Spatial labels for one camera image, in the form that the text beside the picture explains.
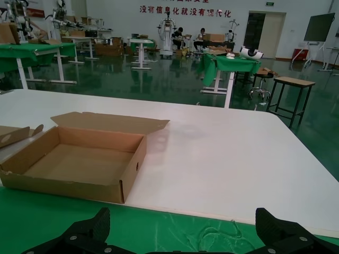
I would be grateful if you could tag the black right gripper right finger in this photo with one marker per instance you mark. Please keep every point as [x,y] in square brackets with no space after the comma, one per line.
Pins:
[286,238]

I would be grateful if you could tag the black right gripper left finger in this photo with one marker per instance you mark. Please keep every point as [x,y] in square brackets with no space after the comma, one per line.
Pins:
[79,238]

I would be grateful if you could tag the white robot with outstretched arm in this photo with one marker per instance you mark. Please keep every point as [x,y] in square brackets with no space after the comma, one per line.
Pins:
[59,16]

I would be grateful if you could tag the open cardboard box round hole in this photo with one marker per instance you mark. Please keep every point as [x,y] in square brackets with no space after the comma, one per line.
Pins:
[79,158]

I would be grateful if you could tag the open cardboard box oval hole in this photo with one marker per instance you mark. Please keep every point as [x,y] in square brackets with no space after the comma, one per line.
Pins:
[16,133]

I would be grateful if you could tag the closed cardboard box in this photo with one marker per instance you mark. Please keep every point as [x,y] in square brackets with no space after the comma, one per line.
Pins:
[214,37]

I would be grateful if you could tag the upright cardboard box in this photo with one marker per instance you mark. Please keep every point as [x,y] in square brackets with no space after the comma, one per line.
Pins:
[8,34]

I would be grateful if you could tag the green felt work mat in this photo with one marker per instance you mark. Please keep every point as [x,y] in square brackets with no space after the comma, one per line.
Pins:
[159,227]

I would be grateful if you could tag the wooden top black stool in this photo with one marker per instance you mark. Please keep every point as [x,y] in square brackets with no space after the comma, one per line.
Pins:
[294,81]

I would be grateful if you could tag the black round swivel stool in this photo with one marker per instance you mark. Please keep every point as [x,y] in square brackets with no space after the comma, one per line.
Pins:
[263,75]

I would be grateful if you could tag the flattened cardboard pieces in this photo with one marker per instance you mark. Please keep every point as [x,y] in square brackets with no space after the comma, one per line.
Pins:
[265,71]

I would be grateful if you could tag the red cabinet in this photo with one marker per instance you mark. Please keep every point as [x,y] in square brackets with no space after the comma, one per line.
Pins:
[300,54]

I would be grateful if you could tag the white curved shell device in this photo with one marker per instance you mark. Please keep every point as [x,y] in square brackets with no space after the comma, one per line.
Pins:
[251,53]

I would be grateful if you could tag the large cardboard carton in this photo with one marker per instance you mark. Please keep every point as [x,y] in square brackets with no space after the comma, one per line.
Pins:
[108,49]

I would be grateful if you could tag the small white object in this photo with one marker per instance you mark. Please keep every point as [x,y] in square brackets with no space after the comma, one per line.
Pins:
[230,55]

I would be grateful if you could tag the white monitor stand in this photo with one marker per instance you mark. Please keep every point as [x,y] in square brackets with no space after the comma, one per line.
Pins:
[315,44]

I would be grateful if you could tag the flat cardboard sheet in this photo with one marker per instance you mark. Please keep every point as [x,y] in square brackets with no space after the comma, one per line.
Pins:
[50,41]
[219,51]

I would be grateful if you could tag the doorway with beige door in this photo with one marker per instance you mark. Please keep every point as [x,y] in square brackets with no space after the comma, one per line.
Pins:
[274,34]

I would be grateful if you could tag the black case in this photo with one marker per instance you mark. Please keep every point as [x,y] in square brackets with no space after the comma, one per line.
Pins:
[91,33]

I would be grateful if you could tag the small white robot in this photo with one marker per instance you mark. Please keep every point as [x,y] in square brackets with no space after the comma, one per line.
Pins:
[231,34]

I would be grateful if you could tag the black monitor screen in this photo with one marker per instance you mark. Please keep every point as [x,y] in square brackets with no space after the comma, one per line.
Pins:
[319,26]

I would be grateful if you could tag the seated person in light top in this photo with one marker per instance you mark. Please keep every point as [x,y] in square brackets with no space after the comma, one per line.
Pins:
[202,31]

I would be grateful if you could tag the person in black clothes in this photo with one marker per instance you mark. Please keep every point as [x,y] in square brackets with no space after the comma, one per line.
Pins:
[177,35]

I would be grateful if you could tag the white frame table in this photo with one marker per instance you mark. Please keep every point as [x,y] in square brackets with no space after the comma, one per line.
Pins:
[60,69]
[229,92]
[327,59]
[141,55]
[79,39]

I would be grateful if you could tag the white humanoid robot on pedestal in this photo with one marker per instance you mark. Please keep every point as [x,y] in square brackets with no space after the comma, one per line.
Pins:
[167,34]

